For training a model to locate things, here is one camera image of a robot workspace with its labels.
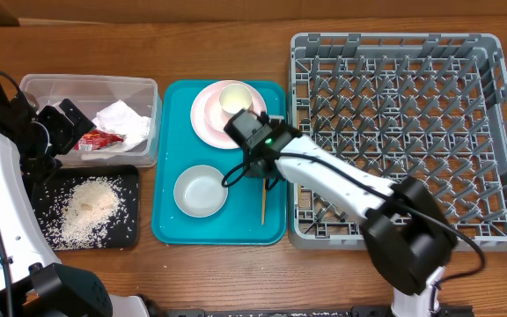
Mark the red snack wrapper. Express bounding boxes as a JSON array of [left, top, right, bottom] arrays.
[[74, 129, 124, 151]]

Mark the white rice pile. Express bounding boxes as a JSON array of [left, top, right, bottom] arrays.
[[33, 175, 132, 251]]

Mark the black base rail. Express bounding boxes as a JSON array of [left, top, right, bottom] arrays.
[[147, 299, 474, 317]]

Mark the grey dishwasher rack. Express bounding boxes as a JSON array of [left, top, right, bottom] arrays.
[[288, 33, 507, 251]]

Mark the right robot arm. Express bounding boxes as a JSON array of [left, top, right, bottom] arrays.
[[224, 111, 457, 316]]

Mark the pink bowl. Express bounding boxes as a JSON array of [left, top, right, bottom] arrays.
[[205, 94, 232, 132]]

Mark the black tray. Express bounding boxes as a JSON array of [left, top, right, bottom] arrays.
[[24, 165, 141, 252]]

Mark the grey bowl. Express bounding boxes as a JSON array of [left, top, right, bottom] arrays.
[[173, 165, 228, 217]]

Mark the clear plastic bin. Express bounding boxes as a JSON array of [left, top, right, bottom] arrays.
[[20, 74, 162, 168]]

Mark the white paper cup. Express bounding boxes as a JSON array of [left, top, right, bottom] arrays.
[[218, 84, 253, 115]]

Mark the pink plate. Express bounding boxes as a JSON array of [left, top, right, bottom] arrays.
[[190, 80, 267, 150]]

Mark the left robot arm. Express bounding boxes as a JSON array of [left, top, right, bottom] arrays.
[[0, 71, 163, 316]]

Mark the white napkin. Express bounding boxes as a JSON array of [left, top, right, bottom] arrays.
[[82, 100, 151, 160]]

